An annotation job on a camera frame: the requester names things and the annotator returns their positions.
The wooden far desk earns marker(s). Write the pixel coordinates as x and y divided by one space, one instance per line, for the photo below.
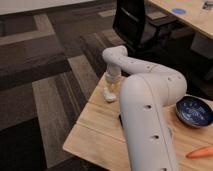
199 19

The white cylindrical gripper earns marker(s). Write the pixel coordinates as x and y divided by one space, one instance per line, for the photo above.
112 79

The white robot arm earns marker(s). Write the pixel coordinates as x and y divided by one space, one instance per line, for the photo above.
146 88

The orange carrot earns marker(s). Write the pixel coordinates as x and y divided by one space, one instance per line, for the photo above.
202 152

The dark blue bowl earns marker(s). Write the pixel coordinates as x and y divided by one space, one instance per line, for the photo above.
194 112

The white sponge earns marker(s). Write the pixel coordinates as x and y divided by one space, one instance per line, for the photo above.
108 95

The blue round coaster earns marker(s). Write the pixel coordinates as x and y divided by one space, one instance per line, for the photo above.
178 11

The black office chair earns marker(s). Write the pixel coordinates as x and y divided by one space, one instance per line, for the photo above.
142 27

